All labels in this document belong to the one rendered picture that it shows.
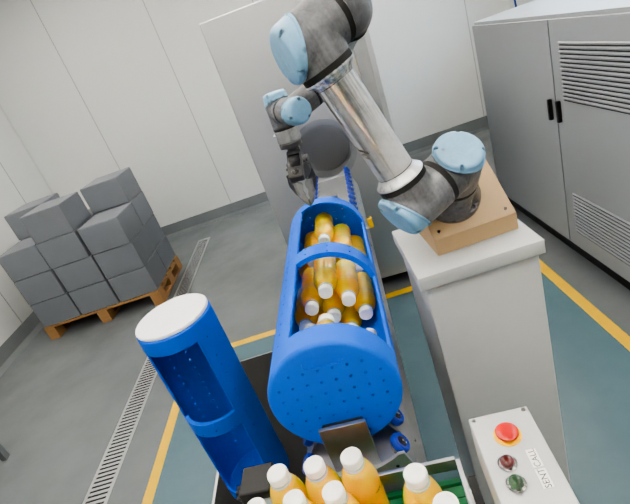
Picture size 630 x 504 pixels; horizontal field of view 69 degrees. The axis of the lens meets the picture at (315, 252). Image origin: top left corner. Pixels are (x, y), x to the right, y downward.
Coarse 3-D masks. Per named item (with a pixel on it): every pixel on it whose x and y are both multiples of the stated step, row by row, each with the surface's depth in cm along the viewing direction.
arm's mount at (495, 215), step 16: (480, 176) 124; (496, 192) 122; (480, 208) 121; (496, 208) 120; (512, 208) 119; (432, 224) 121; (448, 224) 120; (464, 224) 120; (480, 224) 119; (496, 224) 119; (512, 224) 120; (432, 240) 122; (448, 240) 120; (464, 240) 120; (480, 240) 121
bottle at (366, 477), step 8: (368, 464) 83; (344, 472) 83; (352, 472) 81; (360, 472) 82; (368, 472) 82; (376, 472) 84; (344, 480) 83; (352, 480) 82; (360, 480) 81; (368, 480) 82; (376, 480) 83; (352, 488) 82; (360, 488) 81; (368, 488) 82; (376, 488) 83; (360, 496) 82; (368, 496) 82; (376, 496) 83; (384, 496) 85
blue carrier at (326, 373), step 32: (352, 224) 172; (288, 256) 142; (320, 256) 127; (352, 256) 127; (288, 288) 120; (288, 320) 104; (384, 320) 110; (288, 352) 93; (320, 352) 91; (352, 352) 91; (384, 352) 94; (288, 384) 95; (320, 384) 95; (352, 384) 95; (384, 384) 95; (288, 416) 99; (320, 416) 99; (352, 416) 99; (384, 416) 98
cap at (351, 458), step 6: (348, 450) 83; (354, 450) 83; (342, 456) 83; (348, 456) 82; (354, 456) 82; (360, 456) 81; (342, 462) 82; (348, 462) 81; (354, 462) 81; (360, 462) 81; (348, 468) 81; (354, 468) 81
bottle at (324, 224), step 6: (318, 216) 168; (324, 216) 166; (330, 216) 168; (318, 222) 162; (324, 222) 161; (330, 222) 163; (318, 228) 158; (324, 228) 157; (330, 228) 158; (318, 234) 157; (330, 234) 157; (318, 240) 157; (330, 240) 158
